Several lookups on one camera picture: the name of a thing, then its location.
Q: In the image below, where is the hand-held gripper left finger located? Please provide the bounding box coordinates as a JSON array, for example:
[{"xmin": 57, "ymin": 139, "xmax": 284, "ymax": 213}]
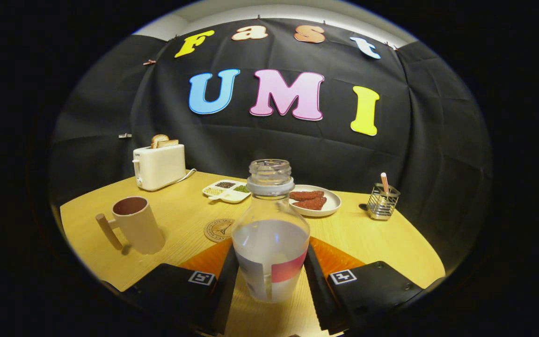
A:
[{"xmin": 120, "ymin": 239, "xmax": 241, "ymax": 335}]

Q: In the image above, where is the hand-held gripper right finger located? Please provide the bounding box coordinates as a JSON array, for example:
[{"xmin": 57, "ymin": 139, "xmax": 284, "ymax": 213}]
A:
[{"xmin": 303, "ymin": 236, "xmax": 427, "ymax": 335}]

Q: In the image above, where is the round cork coaster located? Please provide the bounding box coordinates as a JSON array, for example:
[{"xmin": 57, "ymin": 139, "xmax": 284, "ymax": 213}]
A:
[{"xmin": 204, "ymin": 218, "xmax": 237, "ymax": 243}]

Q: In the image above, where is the clear plastic juice bottle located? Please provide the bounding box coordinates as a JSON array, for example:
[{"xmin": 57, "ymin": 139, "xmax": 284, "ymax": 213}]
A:
[{"xmin": 231, "ymin": 159, "xmax": 311, "ymax": 303}]

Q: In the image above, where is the beige cup with wooden handle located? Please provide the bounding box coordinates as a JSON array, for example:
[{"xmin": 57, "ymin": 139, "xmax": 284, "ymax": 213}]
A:
[{"xmin": 95, "ymin": 197, "xmax": 166, "ymax": 255}]

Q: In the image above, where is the red meat patty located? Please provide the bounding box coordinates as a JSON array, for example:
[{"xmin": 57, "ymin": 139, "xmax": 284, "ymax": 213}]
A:
[
  {"xmin": 293, "ymin": 197, "xmax": 327, "ymax": 211},
  {"xmin": 290, "ymin": 190, "xmax": 325, "ymax": 201}
]

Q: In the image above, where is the white round plate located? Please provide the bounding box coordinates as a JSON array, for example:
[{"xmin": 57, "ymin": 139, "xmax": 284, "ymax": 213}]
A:
[{"xmin": 288, "ymin": 184, "xmax": 342, "ymax": 217}]

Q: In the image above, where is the wooden table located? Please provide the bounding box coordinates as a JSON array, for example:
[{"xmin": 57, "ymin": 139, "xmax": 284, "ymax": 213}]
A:
[{"xmin": 60, "ymin": 171, "xmax": 445, "ymax": 337}]

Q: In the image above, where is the white divided bean dish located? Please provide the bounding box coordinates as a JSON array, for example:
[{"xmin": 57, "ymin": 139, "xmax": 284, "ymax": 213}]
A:
[{"xmin": 202, "ymin": 180, "xmax": 251, "ymax": 204}]

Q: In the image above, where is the cream toaster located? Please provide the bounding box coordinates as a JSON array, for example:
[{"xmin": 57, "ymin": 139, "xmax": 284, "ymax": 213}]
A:
[{"xmin": 132, "ymin": 144, "xmax": 187, "ymax": 191}]

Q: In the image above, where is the black backdrop cloth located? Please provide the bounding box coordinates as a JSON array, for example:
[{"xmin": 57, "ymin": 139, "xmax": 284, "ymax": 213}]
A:
[{"xmin": 50, "ymin": 19, "xmax": 492, "ymax": 277}]

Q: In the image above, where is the metal wire holder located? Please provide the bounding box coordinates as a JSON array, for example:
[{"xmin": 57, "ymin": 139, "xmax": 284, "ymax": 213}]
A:
[{"xmin": 367, "ymin": 183, "xmax": 401, "ymax": 221}]

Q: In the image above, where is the white toaster cable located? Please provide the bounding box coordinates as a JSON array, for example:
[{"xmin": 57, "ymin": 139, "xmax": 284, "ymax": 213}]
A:
[{"xmin": 167, "ymin": 168, "xmax": 197, "ymax": 188}]

